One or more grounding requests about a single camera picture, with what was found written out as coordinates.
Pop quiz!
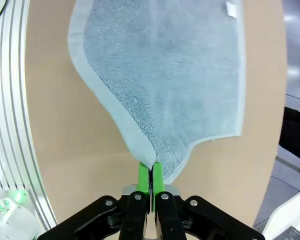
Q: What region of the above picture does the light blue towel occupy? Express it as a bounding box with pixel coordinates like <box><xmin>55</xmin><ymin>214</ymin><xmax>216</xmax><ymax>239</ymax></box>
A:
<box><xmin>67</xmin><ymin>0</ymin><xmax>247</xmax><ymax>183</ymax></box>

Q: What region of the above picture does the grey plastic basket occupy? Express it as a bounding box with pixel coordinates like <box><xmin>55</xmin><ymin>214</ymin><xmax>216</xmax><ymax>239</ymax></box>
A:
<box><xmin>281</xmin><ymin>225</ymin><xmax>300</xmax><ymax>240</ymax></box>

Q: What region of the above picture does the white table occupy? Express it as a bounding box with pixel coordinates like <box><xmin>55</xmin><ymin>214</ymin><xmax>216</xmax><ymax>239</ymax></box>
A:
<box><xmin>262</xmin><ymin>184</ymin><xmax>300</xmax><ymax>240</ymax></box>

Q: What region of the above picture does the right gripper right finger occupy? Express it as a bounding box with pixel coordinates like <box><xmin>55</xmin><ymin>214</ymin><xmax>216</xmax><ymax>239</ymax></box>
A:
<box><xmin>151</xmin><ymin>161</ymin><xmax>266</xmax><ymax>240</ymax></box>

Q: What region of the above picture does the aluminium rail frame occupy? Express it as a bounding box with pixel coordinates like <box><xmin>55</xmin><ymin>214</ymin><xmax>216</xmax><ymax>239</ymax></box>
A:
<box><xmin>0</xmin><ymin>0</ymin><xmax>59</xmax><ymax>232</ymax></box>

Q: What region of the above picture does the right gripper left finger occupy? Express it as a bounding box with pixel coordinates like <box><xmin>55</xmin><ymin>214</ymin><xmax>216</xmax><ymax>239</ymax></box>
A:
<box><xmin>37</xmin><ymin>161</ymin><xmax>151</xmax><ymax>240</ymax></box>

